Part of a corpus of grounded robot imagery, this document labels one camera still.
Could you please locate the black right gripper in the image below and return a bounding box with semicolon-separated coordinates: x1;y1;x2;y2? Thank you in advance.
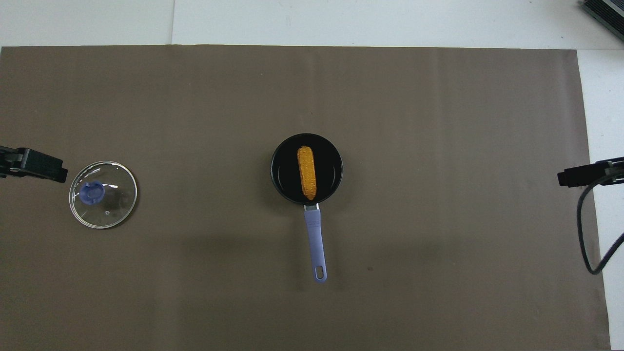
557;156;624;188

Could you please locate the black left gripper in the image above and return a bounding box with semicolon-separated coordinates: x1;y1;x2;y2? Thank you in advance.
0;145;68;184

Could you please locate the glass lid with blue knob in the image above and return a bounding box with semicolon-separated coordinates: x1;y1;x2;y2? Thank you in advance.
68;160;138;230

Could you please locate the yellow corn cob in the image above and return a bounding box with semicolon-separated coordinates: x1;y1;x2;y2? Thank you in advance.
296;145;317;202

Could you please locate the dark ribbed device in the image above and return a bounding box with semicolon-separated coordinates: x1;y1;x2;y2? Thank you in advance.
580;0;624;42

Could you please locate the brown table mat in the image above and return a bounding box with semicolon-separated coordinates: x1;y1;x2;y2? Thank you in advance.
0;44;613;351

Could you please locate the dark blue saucepan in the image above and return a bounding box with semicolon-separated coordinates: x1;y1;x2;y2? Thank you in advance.
270;132;344;285

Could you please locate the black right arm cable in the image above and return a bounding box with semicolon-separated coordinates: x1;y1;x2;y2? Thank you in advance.
576;172;624;275

